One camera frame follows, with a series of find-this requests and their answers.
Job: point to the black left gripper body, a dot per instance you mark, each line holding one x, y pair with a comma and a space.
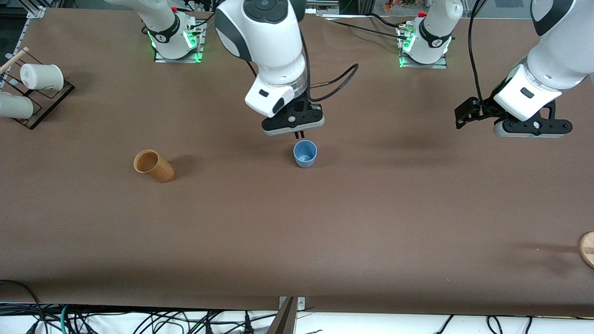
485, 111

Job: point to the blue cup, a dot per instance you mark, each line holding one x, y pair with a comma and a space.
305, 155

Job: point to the white Franka right arm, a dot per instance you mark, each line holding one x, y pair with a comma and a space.
274, 41

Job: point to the white Franka left arm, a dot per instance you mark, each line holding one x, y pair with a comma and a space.
557, 65

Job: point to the wooden cup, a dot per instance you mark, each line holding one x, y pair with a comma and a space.
160, 169

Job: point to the white cup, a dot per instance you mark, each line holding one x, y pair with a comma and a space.
41, 76
14, 106

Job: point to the black cup rack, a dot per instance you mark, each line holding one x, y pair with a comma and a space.
30, 127

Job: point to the orange background item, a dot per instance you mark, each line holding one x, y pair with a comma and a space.
399, 3

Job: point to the round wooden disc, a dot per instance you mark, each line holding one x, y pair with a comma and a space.
587, 250

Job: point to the aluminium extrusion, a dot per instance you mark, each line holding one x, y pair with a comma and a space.
36, 11

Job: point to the wooden stick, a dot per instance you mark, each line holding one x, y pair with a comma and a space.
16, 58

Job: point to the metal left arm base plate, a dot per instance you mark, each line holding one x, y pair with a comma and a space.
427, 66

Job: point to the aluminium frame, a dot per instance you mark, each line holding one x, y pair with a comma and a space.
325, 8

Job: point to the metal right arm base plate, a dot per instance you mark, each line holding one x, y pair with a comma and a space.
200, 46

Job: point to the small metal bracket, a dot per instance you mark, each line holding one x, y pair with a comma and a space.
301, 304

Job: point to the dark metal post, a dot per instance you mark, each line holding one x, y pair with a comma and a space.
284, 322

